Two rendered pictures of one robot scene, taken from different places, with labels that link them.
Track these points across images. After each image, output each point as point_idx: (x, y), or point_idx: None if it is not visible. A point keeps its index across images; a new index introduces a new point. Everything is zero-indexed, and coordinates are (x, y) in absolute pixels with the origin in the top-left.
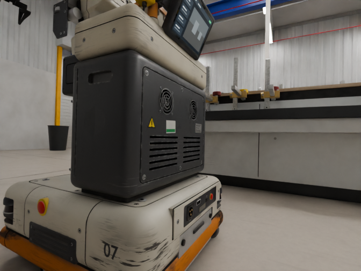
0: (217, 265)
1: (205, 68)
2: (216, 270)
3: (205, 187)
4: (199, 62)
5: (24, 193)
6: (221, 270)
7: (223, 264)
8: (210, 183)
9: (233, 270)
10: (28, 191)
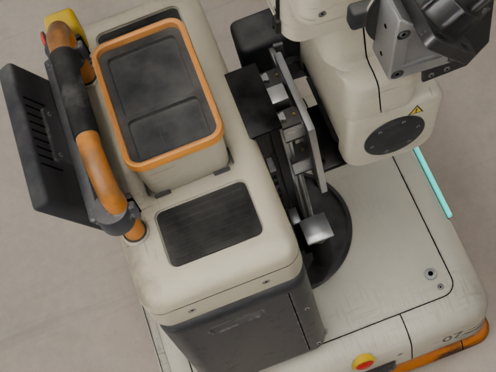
0: (156, 361)
1: (137, 294)
2: (150, 350)
3: (152, 322)
4: (125, 253)
5: (312, 94)
6: (146, 355)
7: (151, 370)
8: (168, 359)
9: (133, 370)
10: (309, 96)
